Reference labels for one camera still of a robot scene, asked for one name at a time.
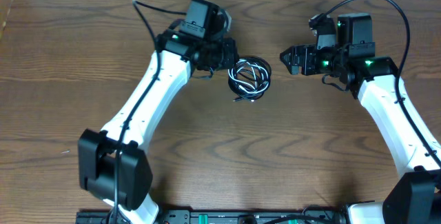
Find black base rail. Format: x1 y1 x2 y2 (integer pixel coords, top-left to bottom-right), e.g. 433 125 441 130
75 209 349 224

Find white cable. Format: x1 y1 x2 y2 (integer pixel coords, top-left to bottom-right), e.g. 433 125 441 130
228 59 269 94

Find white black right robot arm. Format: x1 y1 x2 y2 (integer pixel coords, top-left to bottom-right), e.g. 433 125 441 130
280 13 440 223

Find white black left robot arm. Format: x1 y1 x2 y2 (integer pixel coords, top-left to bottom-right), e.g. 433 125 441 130
78 0 238 223

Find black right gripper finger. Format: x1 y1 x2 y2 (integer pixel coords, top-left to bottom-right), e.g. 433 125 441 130
280 57 299 75
280 46 294 59

